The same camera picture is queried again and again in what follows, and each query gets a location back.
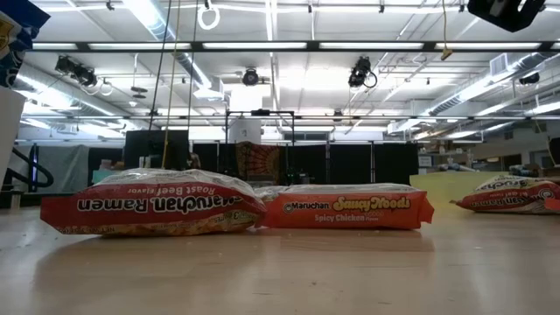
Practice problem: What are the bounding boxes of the black metal stand frame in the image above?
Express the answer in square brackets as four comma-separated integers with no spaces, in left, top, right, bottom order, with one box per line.
[224,108,296,185]

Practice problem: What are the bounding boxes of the silver ventilation duct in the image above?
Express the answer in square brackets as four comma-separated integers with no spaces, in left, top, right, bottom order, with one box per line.
[426,51,560,117]
[125,0,220,95]

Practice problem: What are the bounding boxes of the black ceiling spotlight cluster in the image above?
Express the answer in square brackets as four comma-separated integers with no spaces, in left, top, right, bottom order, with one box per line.
[53,54,115,98]

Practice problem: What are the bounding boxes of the white cylinder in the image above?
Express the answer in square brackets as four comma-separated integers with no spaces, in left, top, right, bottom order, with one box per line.
[228,117,263,144]

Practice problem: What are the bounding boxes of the red Roast Beef ramen packet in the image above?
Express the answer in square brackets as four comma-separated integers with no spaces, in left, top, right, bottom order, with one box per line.
[39,167,268,239]

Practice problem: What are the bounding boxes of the black curtain partition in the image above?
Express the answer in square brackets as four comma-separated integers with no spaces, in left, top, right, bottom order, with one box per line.
[191,142,420,186]

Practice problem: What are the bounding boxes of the black curved arm cable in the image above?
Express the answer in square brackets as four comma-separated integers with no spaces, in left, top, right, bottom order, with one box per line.
[2,147,56,194]

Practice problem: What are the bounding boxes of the blue lit pole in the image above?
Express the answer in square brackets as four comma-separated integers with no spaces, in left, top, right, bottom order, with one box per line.
[28,143,41,194]

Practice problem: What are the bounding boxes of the black ceiling camera with cable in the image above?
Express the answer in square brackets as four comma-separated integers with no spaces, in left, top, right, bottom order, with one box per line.
[347,55,379,89]

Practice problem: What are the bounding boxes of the orange Saucy Noods packet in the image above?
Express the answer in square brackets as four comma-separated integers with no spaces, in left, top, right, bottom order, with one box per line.
[255,182,436,231]

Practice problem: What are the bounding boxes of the yellow plastic bin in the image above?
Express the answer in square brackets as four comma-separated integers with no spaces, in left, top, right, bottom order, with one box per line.
[409,171,501,212]

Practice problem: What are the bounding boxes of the white plastic bin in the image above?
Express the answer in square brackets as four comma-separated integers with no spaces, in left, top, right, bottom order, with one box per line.
[0,86,27,186]

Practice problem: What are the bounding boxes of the white cable loop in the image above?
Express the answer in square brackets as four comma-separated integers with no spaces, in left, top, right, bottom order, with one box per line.
[196,0,221,32]

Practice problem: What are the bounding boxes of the orange patterned tapestry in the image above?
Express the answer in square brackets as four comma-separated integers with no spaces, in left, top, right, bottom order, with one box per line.
[234,140,282,183]

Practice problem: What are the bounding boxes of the black overhead light bar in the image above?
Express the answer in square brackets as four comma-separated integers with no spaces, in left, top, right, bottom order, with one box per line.
[25,40,560,54]

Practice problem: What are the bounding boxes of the blue Soy Sauce ramen packet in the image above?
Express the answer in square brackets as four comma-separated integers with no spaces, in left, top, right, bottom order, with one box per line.
[0,0,52,89]

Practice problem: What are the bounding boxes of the red Maruchan ramen packet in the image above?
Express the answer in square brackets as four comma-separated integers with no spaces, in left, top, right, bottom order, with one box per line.
[449,174,560,215]

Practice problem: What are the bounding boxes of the yellow cord with connector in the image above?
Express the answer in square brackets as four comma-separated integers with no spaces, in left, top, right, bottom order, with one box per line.
[440,0,454,62]

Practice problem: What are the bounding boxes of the round black ceiling camera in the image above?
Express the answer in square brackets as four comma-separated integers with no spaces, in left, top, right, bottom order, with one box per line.
[241,67,260,88]

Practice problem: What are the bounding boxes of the thin black hanging cable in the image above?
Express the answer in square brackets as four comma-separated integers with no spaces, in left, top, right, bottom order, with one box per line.
[186,0,199,170]
[148,0,173,131]

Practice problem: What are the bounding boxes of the gray cover cloth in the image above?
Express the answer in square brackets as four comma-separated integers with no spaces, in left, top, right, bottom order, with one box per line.
[8,143,91,194]

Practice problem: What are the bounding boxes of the small black ceiling device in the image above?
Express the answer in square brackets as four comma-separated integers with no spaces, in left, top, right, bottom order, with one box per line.
[518,71,542,87]

